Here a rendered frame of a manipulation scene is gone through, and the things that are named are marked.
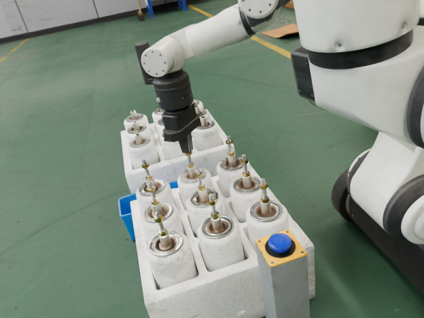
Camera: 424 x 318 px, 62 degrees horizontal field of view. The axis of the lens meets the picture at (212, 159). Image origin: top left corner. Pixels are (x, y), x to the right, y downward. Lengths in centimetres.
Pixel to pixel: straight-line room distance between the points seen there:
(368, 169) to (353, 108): 50
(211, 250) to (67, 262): 61
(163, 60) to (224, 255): 44
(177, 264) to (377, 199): 42
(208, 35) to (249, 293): 58
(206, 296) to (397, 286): 48
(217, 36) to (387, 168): 42
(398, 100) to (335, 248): 87
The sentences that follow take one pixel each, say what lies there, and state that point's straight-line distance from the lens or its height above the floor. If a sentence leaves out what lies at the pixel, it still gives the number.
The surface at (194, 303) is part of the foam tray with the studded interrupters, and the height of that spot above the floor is 13.
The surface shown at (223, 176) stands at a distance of 99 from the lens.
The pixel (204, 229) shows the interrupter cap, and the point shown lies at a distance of 81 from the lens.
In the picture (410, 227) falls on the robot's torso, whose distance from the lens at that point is 71.
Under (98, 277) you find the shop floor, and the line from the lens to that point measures 117.
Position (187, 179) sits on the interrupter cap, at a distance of 98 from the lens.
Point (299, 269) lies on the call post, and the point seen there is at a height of 28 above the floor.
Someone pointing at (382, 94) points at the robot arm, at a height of 69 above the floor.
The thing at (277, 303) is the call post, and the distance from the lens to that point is 70.
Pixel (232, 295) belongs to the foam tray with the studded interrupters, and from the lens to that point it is 85.
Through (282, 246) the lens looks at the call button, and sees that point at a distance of 64.
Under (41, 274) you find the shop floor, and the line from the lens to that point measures 129.
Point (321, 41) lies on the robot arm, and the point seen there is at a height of 72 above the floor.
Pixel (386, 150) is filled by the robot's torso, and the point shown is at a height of 41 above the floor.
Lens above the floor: 78
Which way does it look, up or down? 30 degrees down
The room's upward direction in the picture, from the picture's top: 11 degrees counter-clockwise
